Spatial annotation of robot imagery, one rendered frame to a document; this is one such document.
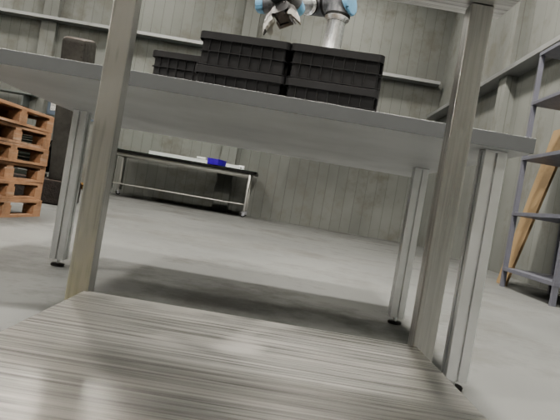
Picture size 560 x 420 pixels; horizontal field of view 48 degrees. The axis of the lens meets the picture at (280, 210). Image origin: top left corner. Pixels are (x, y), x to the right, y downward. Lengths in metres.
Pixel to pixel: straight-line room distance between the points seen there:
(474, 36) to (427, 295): 0.45
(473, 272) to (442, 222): 0.68
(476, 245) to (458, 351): 0.29
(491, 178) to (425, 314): 0.75
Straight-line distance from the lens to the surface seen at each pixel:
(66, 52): 6.65
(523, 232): 6.27
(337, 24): 3.03
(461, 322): 1.78
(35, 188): 5.02
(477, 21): 1.16
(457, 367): 1.82
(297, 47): 2.05
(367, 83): 2.03
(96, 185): 1.11
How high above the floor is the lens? 0.43
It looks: 1 degrees down
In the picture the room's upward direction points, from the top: 10 degrees clockwise
